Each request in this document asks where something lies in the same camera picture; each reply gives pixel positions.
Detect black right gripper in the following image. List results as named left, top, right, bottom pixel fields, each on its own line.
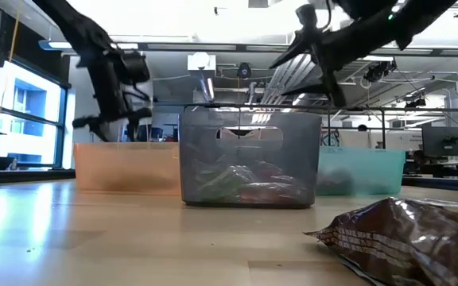
left=270, top=3, right=347, bottom=107

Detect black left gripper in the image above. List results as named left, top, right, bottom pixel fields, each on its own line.
left=72, top=49, right=153, bottom=143

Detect orange snack packets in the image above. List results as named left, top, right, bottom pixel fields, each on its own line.
left=252, top=160, right=289, bottom=182

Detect clear-wrapped green hard candy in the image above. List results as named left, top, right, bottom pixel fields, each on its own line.
left=196, top=164, right=258, bottom=202

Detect clear-wrapped red hard candy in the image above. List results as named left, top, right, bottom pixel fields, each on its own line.
left=239, top=180, right=308, bottom=203

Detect orange translucent plastic bin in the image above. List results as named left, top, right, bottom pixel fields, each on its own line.
left=73, top=141, right=181, bottom=196

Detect black ceiling spotlight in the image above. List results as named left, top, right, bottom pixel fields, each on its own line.
left=363, top=59, right=398, bottom=83

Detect grey translucent plastic bin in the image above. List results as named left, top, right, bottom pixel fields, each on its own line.
left=178, top=110, right=323, bottom=210

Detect large bright window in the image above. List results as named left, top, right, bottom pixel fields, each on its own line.
left=0, top=59, right=69, bottom=170

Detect long ceiling light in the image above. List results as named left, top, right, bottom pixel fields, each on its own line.
left=37, top=39, right=141, bottom=52

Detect white lamp box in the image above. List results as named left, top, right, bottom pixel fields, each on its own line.
left=187, top=52, right=217, bottom=72

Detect teal translucent plastic bin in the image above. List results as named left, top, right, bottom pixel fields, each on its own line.
left=316, top=145, right=406, bottom=196

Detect dark background monitor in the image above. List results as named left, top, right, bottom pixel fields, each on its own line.
left=421, top=126, right=458, bottom=158

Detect brown chocolate bar wrapper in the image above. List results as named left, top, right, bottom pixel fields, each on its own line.
left=303, top=197, right=458, bottom=286

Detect black overhead camera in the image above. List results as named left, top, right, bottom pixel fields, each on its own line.
left=236, top=62, right=253, bottom=79

